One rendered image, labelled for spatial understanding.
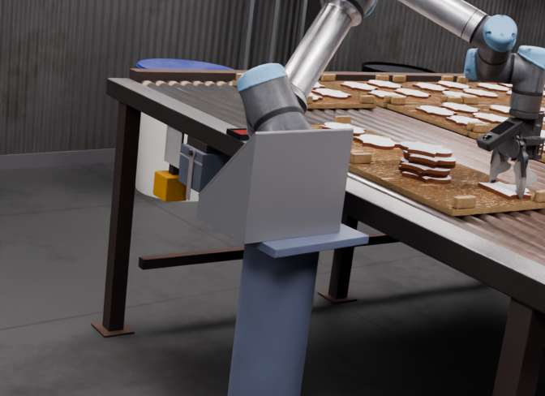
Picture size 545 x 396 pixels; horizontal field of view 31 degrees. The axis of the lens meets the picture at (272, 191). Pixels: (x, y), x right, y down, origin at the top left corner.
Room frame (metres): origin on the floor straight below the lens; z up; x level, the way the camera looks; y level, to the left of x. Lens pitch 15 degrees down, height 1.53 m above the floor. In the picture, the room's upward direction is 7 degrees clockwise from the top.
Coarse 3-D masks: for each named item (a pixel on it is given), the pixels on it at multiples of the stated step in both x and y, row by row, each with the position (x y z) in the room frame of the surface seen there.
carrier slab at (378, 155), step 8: (320, 128) 2.92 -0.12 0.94; (384, 136) 2.92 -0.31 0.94; (352, 144) 2.75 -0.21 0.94; (360, 144) 2.76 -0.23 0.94; (368, 152) 2.68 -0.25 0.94; (376, 152) 2.69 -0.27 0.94; (384, 152) 2.70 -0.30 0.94; (392, 152) 2.71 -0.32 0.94; (400, 152) 2.73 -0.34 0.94; (376, 160) 2.59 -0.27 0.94; (384, 160) 2.61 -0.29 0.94; (392, 160) 2.62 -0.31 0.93; (400, 160) 2.64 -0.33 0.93
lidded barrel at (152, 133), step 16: (144, 64) 5.29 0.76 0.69; (160, 64) 5.35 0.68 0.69; (176, 64) 5.42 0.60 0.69; (192, 64) 5.49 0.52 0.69; (208, 64) 5.56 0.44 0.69; (144, 128) 5.19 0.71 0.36; (160, 128) 5.13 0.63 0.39; (144, 144) 5.19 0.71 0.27; (160, 144) 5.13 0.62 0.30; (144, 160) 5.19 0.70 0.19; (160, 160) 5.13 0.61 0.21; (144, 176) 5.19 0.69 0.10; (144, 192) 5.19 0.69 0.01; (192, 192) 5.16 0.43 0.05
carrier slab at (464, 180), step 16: (368, 176) 2.44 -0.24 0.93; (384, 176) 2.42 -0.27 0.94; (400, 176) 2.44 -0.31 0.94; (464, 176) 2.53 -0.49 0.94; (480, 176) 2.55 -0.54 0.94; (400, 192) 2.34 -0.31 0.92; (416, 192) 2.30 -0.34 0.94; (432, 192) 2.32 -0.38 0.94; (448, 192) 2.34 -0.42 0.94; (464, 192) 2.36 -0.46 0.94; (480, 192) 2.37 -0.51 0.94; (448, 208) 2.20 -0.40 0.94; (480, 208) 2.23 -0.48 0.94; (496, 208) 2.26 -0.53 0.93; (512, 208) 2.29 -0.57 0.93; (528, 208) 2.32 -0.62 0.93; (544, 208) 2.36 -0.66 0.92
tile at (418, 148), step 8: (400, 144) 2.51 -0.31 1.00; (408, 144) 2.51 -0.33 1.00; (416, 144) 2.52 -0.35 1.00; (424, 144) 2.53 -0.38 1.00; (432, 144) 2.55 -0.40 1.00; (408, 152) 2.46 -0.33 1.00; (416, 152) 2.46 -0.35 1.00; (424, 152) 2.46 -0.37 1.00; (432, 152) 2.46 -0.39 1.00; (440, 152) 2.47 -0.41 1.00; (448, 152) 2.48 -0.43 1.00
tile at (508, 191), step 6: (480, 186) 2.43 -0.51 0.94; (486, 186) 2.41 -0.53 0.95; (492, 186) 2.41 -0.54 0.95; (498, 186) 2.42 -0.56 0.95; (504, 186) 2.42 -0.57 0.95; (510, 186) 2.43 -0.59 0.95; (492, 192) 2.39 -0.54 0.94; (498, 192) 2.37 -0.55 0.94; (504, 192) 2.36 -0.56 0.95; (510, 192) 2.36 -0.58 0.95; (528, 192) 2.40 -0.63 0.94; (504, 198) 2.35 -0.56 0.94; (510, 198) 2.34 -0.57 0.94; (516, 198) 2.36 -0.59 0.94; (522, 198) 2.37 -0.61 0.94; (528, 198) 2.37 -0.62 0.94
